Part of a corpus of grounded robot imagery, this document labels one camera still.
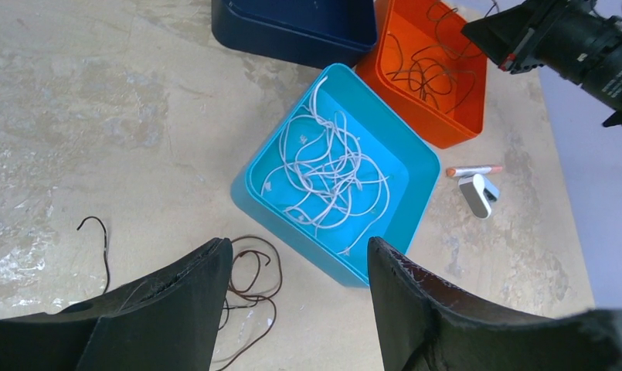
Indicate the dark navy square bin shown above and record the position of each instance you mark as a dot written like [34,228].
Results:
[314,33]

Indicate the orange square bin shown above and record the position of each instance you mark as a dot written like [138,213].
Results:
[422,66]

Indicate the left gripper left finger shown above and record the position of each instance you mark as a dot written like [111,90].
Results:
[167,320]

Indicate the white orange-tipped marker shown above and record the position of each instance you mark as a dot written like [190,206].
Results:
[465,171]

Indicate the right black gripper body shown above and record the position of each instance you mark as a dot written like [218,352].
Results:
[568,38]

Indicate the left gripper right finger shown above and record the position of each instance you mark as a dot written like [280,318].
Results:
[426,323]

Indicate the white blue small clip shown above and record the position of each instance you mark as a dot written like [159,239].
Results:
[479,193]

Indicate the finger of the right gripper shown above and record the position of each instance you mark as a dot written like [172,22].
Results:
[495,30]

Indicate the light blue square bin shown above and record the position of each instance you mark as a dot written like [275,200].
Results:
[341,167]

